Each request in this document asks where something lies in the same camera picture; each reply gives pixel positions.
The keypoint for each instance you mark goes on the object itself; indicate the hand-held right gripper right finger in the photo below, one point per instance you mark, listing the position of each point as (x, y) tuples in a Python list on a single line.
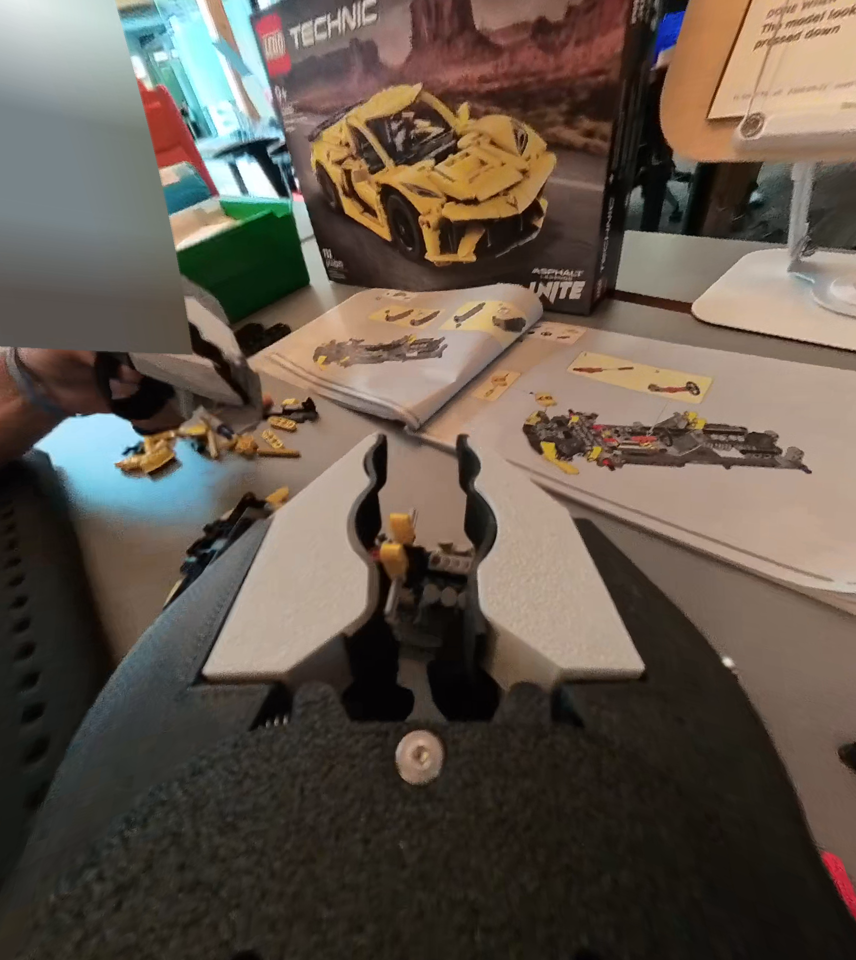
[(555, 592)]

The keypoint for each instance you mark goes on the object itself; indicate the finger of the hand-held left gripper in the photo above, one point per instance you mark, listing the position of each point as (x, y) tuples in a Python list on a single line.
[(210, 315), (195, 379)]

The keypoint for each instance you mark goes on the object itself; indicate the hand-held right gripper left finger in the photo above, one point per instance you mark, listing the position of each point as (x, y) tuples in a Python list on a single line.
[(300, 592)]

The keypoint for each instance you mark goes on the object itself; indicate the lego car chassis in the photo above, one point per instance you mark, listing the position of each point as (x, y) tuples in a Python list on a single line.
[(428, 585)]

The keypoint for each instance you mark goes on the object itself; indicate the black lego beams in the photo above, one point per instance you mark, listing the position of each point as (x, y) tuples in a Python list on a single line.
[(263, 337)]

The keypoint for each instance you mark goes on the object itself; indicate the pile of yellow lego beams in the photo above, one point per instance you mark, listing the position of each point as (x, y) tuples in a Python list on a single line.
[(210, 442)]

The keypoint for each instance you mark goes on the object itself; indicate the lego set box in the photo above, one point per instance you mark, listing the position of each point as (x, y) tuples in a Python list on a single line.
[(458, 150)]

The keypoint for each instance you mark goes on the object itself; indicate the person's left hand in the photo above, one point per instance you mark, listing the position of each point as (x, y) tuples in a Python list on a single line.
[(72, 379)]

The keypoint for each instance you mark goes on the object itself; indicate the green plastic bin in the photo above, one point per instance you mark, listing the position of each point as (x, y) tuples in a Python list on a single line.
[(248, 262)]

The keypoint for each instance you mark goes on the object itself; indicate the white paper sheets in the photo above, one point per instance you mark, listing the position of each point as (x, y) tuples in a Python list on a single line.
[(203, 225)]

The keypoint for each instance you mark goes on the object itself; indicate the grey wristband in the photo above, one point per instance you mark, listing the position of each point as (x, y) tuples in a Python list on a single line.
[(23, 382)]

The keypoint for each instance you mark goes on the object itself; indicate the teal plastic package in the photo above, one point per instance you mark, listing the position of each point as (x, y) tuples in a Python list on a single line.
[(188, 187)]

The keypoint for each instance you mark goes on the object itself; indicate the open instruction booklet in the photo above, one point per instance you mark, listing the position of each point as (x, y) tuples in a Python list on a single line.
[(698, 510)]

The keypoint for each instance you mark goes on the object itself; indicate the red carry case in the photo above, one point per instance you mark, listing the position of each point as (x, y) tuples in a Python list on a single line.
[(173, 127)]

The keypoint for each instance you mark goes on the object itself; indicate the black dotted mat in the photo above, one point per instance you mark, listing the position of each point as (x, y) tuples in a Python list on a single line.
[(8, 675)]

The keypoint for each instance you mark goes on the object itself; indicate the white board stand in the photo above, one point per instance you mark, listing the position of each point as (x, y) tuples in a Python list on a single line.
[(773, 292)]

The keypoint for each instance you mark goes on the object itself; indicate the task instruction board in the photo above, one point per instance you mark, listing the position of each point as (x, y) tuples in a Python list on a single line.
[(773, 75)]

